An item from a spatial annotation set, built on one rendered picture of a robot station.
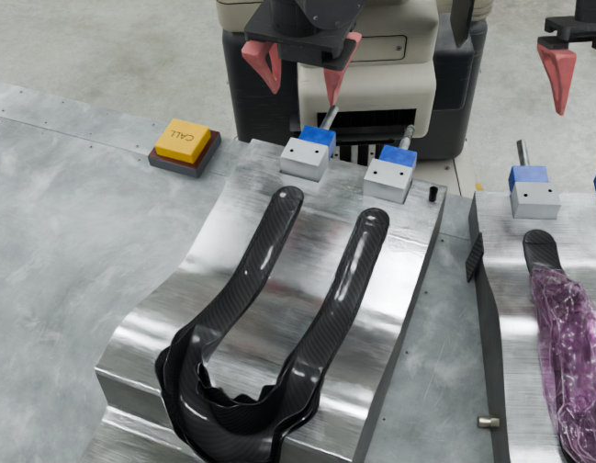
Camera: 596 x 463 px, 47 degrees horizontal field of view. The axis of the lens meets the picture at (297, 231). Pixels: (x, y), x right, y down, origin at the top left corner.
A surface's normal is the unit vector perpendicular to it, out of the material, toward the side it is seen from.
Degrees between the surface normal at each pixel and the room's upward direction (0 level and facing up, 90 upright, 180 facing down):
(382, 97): 98
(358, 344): 27
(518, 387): 16
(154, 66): 0
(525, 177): 0
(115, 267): 0
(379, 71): 8
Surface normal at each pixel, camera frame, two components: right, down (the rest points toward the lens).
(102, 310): -0.05, -0.61
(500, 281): -0.01, -0.91
